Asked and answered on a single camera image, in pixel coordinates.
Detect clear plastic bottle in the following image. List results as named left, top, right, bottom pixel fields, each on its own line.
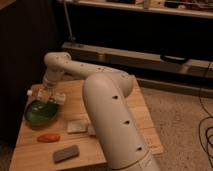
left=27, top=88, right=66, bottom=105

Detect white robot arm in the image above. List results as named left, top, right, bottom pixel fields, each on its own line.
left=43, top=52, right=161, bottom=171

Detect green ceramic bowl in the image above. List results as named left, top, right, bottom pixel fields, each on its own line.
left=24, top=100, right=59, bottom=126

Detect beige square sponge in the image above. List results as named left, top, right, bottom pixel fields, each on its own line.
left=67, top=120, right=88, bottom=134

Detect red oval object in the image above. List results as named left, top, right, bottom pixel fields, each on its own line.
left=37, top=134, right=60, bottom=143

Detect grey sponge block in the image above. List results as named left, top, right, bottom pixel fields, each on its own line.
left=53, top=145, right=80, bottom=163

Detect thin metal rod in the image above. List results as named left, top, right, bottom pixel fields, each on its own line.
left=63, top=0, right=75, bottom=43

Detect upper shelf with clutter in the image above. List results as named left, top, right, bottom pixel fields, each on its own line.
left=57, top=0, right=213, bottom=19

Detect long metal shelf rail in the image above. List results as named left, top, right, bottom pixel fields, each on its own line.
left=62, top=42, right=213, bottom=79

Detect black cables on floor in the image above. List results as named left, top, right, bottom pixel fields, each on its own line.
left=198, top=61, right=213, bottom=156

